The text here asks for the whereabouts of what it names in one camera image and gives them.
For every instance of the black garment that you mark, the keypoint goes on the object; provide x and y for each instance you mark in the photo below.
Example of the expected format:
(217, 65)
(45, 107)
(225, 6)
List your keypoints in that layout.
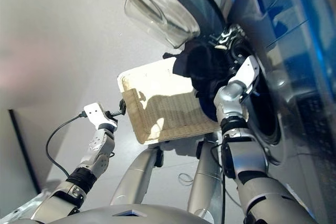
(204, 69)

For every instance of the pale woven basket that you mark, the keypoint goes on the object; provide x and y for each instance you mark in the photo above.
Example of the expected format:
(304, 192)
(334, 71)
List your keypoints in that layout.
(168, 119)

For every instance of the grey washing machine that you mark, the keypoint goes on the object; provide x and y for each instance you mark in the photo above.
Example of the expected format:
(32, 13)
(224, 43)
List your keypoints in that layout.
(302, 103)

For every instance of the round washing machine door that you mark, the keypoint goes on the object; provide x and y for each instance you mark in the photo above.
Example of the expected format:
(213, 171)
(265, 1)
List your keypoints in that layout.
(204, 1)

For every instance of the silver robot torso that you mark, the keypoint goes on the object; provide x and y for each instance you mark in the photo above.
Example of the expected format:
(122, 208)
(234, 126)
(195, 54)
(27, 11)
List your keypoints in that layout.
(131, 217)

